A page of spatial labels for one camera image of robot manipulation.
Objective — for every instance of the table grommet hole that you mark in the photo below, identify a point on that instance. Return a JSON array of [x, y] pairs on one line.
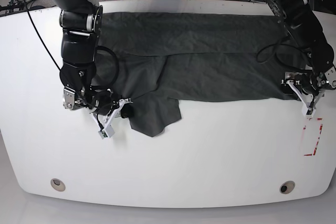
[[57, 185], [287, 187]]

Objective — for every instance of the red tape marking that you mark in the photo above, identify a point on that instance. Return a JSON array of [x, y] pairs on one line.
[[310, 137]]

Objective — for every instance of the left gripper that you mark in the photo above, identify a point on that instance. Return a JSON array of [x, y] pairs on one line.
[[310, 84]]

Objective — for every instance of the right table grommet hole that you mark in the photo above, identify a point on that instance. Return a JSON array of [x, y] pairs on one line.
[[287, 187]]

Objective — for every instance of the left table grommet hole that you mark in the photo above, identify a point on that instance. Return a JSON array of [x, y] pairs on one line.
[[57, 185]]

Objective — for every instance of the dark grey T-shirt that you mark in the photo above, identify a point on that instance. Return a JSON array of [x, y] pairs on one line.
[[165, 58]]

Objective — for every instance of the black tripod legs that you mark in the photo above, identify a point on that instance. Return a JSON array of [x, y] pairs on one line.
[[12, 6]]

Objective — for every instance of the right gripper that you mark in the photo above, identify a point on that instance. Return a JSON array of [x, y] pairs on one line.
[[103, 101]]

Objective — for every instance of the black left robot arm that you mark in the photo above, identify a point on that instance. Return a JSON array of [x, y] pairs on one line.
[[307, 33]]

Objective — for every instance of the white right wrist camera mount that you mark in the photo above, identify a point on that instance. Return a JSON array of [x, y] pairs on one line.
[[104, 123]]

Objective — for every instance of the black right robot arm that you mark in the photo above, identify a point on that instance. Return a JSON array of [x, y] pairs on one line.
[[81, 22]]

